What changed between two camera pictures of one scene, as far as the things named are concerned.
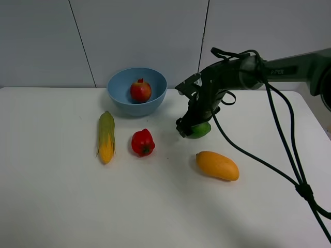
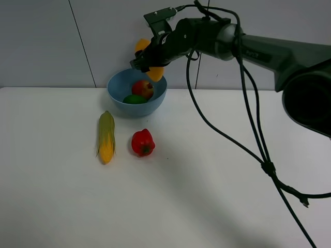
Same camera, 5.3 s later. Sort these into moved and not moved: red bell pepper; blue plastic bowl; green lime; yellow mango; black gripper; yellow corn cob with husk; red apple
Moved: green lime; black gripper; yellow mango
Not moved: red bell pepper; yellow corn cob with husk; red apple; blue plastic bowl
